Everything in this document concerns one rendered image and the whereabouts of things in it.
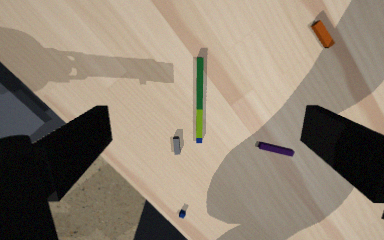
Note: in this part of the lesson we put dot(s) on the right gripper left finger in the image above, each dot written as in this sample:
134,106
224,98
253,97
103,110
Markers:
62,157

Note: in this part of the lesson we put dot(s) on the orange rectangular block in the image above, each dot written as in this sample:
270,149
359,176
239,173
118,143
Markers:
322,34

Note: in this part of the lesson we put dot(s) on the purple rod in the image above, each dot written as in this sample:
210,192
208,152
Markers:
275,149

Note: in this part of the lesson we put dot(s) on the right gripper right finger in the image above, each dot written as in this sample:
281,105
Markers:
353,150

